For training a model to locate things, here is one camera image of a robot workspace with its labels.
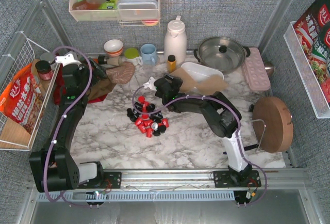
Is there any brown cloth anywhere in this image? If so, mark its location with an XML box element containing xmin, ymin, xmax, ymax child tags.
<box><xmin>86</xmin><ymin>79</ymin><xmax>116</xmax><ymax>101</ymax></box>

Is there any red coffee capsule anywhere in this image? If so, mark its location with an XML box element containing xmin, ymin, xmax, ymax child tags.
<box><xmin>138</xmin><ymin>96</ymin><xmax>145</xmax><ymax>104</ymax></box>
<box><xmin>146</xmin><ymin>127</ymin><xmax>154</xmax><ymax>138</ymax></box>
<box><xmin>161</xmin><ymin>118</ymin><xmax>169</xmax><ymax>128</ymax></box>

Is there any white plastic storage basket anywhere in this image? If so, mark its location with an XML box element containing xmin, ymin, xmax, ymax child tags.
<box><xmin>181</xmin><ymin>62</ymin><xmax>224</xmax><ymax>84</ymax></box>

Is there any brown cardboard piece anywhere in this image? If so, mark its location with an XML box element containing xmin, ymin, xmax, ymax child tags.
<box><xmin>170</xmin><ymin>68</ymin><xmax>228</xmax><ymax>95</ymax></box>

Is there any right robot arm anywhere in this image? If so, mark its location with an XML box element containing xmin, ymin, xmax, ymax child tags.
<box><xmin>154</xmin><ymin>74</ymin><xmax>252</xmax><ymax>187</ymax></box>

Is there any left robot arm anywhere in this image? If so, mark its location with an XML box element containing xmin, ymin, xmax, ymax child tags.
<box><xmin>29</xmin><ymin>64</ymin><xmax>104</xmax><ymax>193</ymax></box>

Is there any red coffee capsule top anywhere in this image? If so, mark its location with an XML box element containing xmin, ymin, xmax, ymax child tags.
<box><xmin>138</xmin><ymin>96</ymin><xmax>145</xmax><ymax>104</ymax></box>

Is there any silver foil coffee capsule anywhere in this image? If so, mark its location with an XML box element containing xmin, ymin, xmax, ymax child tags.
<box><xmin>151</xmin><ymin>122</ymin><xmax>158</xmax><ymax>130</ymax></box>

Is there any black coffee capsule bottom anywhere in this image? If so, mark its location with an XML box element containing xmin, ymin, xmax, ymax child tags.
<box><xmin>153</xmin><ymin>130</ymin><xmax>161</xmax><ymax>137</ymax></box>

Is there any red coffee capsule bottom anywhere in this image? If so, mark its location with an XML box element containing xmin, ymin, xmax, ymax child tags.
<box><xmin>146</xmin><ymin>127</ymin><xmax>154</xmax><ymax>138</ymax></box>

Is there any red cloth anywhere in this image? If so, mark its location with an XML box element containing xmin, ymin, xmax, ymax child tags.
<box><xmin>53</xmin><ymin>65</ymin><xmax>115</xmax><ymax>105</ymax></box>

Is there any orange juice bottle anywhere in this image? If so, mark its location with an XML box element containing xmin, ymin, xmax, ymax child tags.
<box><xmin>167</xmin><ymin>55</ymin><xmax>176</xmax><ymax>73</ymax></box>

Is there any black bottle cap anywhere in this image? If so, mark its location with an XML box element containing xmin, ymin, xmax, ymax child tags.
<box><xmin>97</xmin><ymin>55</ymin><xmax>108</xmax><ymax>65</ymax></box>

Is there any red lid jar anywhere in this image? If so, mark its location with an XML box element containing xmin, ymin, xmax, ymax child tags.
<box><xmin>35</xmin><ymin>60</ymin><xmax>53</xmax><ymax>81</ymax></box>

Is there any silver lid jar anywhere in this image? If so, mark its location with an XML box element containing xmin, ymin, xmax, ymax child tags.
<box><xmin>40</xmin><ymin>52</ymin><xmax>56</xmax><ymax>65</ymax></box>

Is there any blue mug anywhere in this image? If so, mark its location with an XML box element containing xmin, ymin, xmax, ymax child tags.
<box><xmin>140</xmin><ymin>44</ymin><xmax>158</xmax><ymax>66</ymax></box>

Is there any white thermos jug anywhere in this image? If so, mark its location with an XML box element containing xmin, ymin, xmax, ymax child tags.
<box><xmin>164</xmin><ymin>15</ymin><xmax>187</xmax><ymax>65</ymax></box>

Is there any striped pink towel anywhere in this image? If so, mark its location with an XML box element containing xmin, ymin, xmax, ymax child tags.
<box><xmin>106</xmin><ymin>61</ymin><xmax>135</xmax><ymax>85</ymax></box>

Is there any orange striped bowl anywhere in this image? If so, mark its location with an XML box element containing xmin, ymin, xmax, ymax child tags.
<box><xmin>103</xmin><ymin>39</ymin><xmax>123</xmax><ymax>56</ymax></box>

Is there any green lid cup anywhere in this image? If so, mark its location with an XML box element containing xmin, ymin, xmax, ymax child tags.
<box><xmin>124</xmin><ymin>47</ymin><xmax>143</xmax><ymax>66</ymax></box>

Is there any orange snack bag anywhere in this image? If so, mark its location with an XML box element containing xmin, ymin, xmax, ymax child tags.
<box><xmin>1</xmin><ymin>63</ymin><xmax>43</xmax><ymax>134</ymax></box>

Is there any steel pot with lid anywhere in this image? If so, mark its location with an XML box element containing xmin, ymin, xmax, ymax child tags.
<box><xmin>193</xmin><ymin>37</ymin><xmax>251</xmax><ymax>74</ymax></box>

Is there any pink egg tray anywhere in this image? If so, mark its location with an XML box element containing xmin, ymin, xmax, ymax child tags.
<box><xmin>242</xmin><ymin>47</ymin><xmax>271</xmax><ymax>91</ymax></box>

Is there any clear plastic food container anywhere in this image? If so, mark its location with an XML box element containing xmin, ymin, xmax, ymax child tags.
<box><xmin>117</xmin><ymin>0</ymin><xmax>158</xmax><ymax>20</ymax></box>

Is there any purple knife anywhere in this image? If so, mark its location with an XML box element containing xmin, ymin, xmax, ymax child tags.
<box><xmin>244</xmin><ymin>144</ymin><xmax>258</xmax><ymax>151</ymax></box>

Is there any steel ladle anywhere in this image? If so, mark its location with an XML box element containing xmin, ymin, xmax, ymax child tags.
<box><xmin>263</xmin><ymin>61</ymin><xmax>275</xmax><ymax>77</ymax></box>

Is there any round wooden cutting board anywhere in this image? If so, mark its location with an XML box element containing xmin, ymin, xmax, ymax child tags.
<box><xmin>252</xmin><ymin>97</ymin><xmax>293</xmax><ymax>153</ymax></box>

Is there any red seasoning packet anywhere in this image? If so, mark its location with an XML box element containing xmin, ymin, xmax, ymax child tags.
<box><xmin>293</xmin><ymin>0</ymin><xmax>329</xmax><ymax>103</ymax></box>

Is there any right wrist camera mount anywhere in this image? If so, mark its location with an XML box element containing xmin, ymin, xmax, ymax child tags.
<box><xmin>143</xmin><ymin>77</ymin><xmax>156</xmax><ymax>91</ymax></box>

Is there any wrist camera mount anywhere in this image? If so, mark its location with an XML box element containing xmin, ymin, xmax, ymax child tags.
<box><xmin>55</xmin><ymin>52</ymin><xmax>81</xmax><ymax>67</ymax></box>
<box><xmin>143</xmin><ymin>77</ymin><xmax>156</xmax><ymax>91</ymax></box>

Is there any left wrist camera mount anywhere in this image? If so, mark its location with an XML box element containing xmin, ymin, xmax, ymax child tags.
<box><xmin>55</xmin><ymin>52</ymin><xmax>81</xmax><ymax>67</ymax></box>

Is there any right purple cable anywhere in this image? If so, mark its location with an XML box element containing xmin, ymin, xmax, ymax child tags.
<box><xmin>131</xmin><ymin>84</ymin><xmax>269</xmax><ymax>206</ymax></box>

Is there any white wire side basket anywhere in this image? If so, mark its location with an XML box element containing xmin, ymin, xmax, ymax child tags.
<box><xmin>1</xmin><ymin>31</ymin><xmax>59</xmax><ymax>151</ymax></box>

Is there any cream wall basket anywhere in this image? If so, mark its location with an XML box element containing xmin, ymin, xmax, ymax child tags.
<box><xmin>69</xmin><ymin>0</ymin><xmax>160</xmax><ymax>26</ymax></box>

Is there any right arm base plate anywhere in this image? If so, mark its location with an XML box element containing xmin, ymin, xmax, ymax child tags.
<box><xmin>211</xmin><ymin>170</ymin><xmax>261</xmax><ymax>188</ymax></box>

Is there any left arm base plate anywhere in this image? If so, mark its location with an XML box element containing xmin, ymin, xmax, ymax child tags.
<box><xmin>78</xmin><ymin>171</ymin><xmax>122</xmax><ymax>189</ymax></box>

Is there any white right wall basket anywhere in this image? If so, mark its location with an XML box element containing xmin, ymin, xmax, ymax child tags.
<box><xmin>283</xmin><ymin>21</ymin><xmax>329</xmax><ymax>119</ymax></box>

